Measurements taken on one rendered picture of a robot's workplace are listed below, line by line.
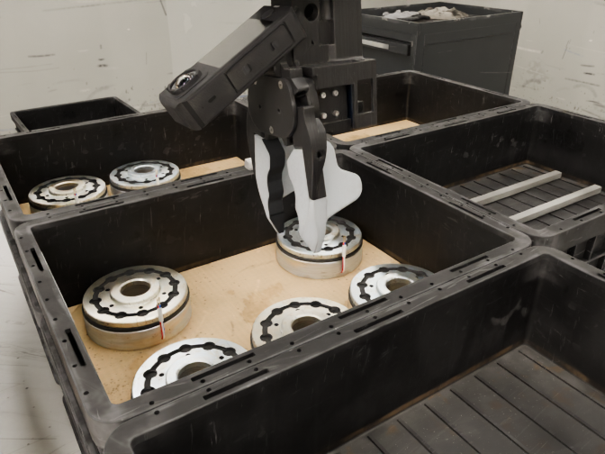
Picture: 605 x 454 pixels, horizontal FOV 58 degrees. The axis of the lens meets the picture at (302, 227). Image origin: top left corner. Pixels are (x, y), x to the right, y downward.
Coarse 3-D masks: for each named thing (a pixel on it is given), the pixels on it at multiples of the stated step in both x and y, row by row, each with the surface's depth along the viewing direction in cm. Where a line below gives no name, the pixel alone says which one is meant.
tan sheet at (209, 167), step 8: (224, 160) 95; (232, 160) 95; (240, 160) 95; (184, 168) 92; (192, 168) 92; (200, 168) 92; (208, 168) 92; (216, 168) 92; (224, 168) 92; (184, 176) 89; (192, 176) 89; (24, 208) 79
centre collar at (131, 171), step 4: (140, 164) 84; (144, 164) 84; (148, 164) 84; (152, 164) 84; (156, 164) 84; (132, 168) 82; (136, 168) 83; (140, 168) 84; (144, 168) 84; (148, 168) 84; (152, 168) 84; (156, 168) 82; (160, 168) 83; (128, 172) 81; (132, 172) 81; (136, 172) 81; (148, 172) 81; (152, 172) 81; (156, 172) 81; (160, 172) 82; (132, 176) 81; (136, 176) 80; (140, 176) 80; (144, 176) 80; (148, 176) 81; (152, 176) 81
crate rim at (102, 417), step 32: (352, 160) 69; (160, 192) 60; (192, 192) 61; (416, 192) 60; (32, 224) 53; (480, 224) 54; (32, 256) 48; (480, 256) 48; (416, 288) 43; (64, 320) 40; (352, 320) 40; (64, 352) 37; (256, 352) 37; (96, 384) 34; (192, 384) 34; (96, 416) 32; (128, 416) 32
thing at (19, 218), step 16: (160, 112) 87; (48, 128) 79; (64, 128) 80; (80, 128) 81; (0, 176) 64; (208, 176) 64; (0, 192) 60; (128, 192) 60; (144, 192) 60; (16, 208) 56; (64, 208) 56; (80, 208) 56; (16, 224) 54
